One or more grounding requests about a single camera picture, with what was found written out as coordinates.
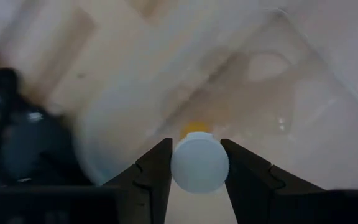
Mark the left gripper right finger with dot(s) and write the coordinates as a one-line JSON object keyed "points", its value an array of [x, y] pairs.
{"points": [[250, 186]]}

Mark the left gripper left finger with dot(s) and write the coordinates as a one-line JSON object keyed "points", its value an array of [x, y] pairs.
{"points": [[148, 186]]}

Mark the small orange pill bottle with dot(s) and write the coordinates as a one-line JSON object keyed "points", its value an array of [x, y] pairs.
{"points": [[199, 163]]}

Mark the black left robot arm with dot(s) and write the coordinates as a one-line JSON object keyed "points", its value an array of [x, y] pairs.
{"points": [[26, 149]]}

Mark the clear plastic bin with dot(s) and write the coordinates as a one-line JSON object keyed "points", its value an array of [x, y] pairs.
{"points": [[291, 130]]}

